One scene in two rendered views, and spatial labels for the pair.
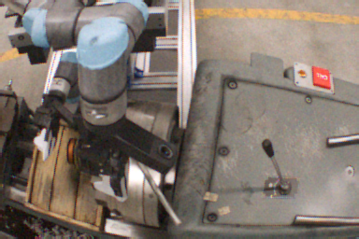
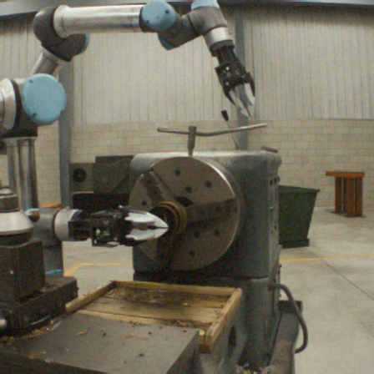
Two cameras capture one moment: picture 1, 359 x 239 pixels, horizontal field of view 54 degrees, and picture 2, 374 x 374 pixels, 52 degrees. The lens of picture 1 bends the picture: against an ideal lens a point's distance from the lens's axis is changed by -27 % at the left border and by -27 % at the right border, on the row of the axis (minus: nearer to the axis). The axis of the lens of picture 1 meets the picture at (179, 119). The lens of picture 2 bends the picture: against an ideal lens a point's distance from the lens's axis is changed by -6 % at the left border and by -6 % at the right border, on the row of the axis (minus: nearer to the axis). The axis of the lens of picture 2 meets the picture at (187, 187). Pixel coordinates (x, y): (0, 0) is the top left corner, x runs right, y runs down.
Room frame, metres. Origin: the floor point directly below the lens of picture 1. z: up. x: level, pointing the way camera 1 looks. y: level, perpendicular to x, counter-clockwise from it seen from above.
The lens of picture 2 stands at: (0.31, 1.25, 1.21)
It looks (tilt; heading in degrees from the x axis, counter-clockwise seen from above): 3 degrees down; 277
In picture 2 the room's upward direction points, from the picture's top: 1 degrees counter-clockwise
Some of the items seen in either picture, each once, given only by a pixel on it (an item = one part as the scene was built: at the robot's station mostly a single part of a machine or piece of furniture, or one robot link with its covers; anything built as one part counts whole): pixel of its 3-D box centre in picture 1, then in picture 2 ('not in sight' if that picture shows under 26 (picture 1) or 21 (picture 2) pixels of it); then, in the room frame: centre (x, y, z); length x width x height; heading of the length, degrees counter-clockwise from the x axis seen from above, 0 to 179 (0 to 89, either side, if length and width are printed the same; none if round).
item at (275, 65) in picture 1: (266, 70); not in sight; (0.62, -0.22, 1.24); 0.09 x 0.08 x 0.03; 79
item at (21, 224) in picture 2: not in sight; (7, 221); (0.65, 0.70, 1.13); 0.08 x 0.08 x 0.03
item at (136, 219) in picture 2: (41, 143); (144, 221); (0.51, 0.40, 1.09); 0.09 x 0.06 x 0.03; 169
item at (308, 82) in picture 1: (312, 82); not in sight; (0.59, -0.36, 1.23); 0.13 x 0.08 x 0.05; 79
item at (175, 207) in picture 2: (83, 154); (167, 219); (0.48, 0.25, 1.08); 0.09 x 0.09 x 0.09; 79
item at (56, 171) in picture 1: (66, 172); (152, 310); (0.50, 0.37, 0.89); 0.36 x 0.30 x 0.04; 169
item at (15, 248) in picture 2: not in sight; (15, 263); (0.64, 0.70, 1.07); 0.07 x 0.07 x 0.10; 79
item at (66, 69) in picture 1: (65, 70); (45, 225); (0.77, 0.34, 1.08); 0.11 x 0.08 x 0.09; 169
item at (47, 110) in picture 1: (50, 113); (100, 227); (0.61, 0.38, 1.08); 0.12 x 0.09 x 0.08; 169
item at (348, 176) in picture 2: not in sight; (343, 192); (-2.27, -8.50, 0.50); 1.61 x 0.44 x 1.00; 96
